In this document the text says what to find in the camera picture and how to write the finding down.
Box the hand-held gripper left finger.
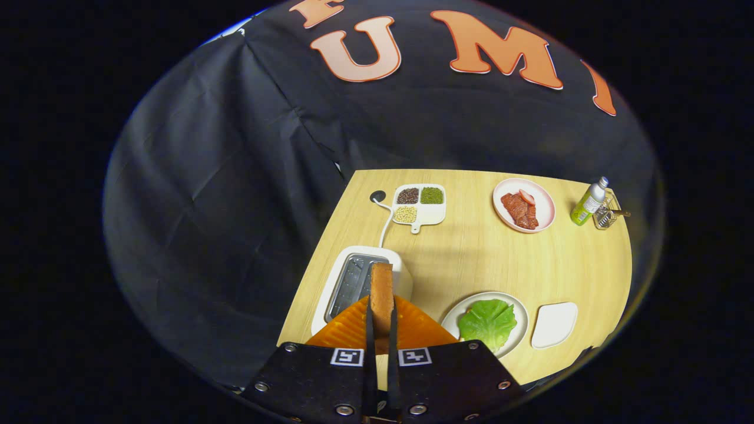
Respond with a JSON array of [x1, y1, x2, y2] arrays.
[[243, 294, 378, 424]]

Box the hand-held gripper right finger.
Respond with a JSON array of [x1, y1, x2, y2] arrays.
[[386, 294, 525, 424]]

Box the green lettuce leaf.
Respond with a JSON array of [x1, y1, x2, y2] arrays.
[[458, 299, 518, 354]]

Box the toasted bread slice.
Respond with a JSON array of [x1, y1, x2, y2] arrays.
[[370, 263, 395, 354]]

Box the white round plate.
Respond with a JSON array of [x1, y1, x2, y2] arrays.
[[441, 291, 530, 359]]

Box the white toaster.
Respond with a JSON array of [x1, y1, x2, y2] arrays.
[[310, 246, 413, 336]]

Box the white rectangular dish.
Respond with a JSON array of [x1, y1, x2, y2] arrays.
[[531, 302, 578, 350]]

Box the white divided dish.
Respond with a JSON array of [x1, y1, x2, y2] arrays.
[[391, 184, 447, 234]]

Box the brown meat slices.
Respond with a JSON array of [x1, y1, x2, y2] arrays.
[[501, 192, 539, 230]]

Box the pink plate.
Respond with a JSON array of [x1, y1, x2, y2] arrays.
[[492, 178, 556, 234]]

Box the black backdrop cloth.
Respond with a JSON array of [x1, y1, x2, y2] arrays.
[[103, 0, 666, 392]]

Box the silver bottle green label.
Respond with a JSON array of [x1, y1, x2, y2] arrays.
[[570, 176, 610, 227]]

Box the white toaster cable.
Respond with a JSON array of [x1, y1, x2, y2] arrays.
[[372, 197, 394, 249]]

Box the wire utensil basket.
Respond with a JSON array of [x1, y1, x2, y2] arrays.
[[593, 191, 620, 230]]

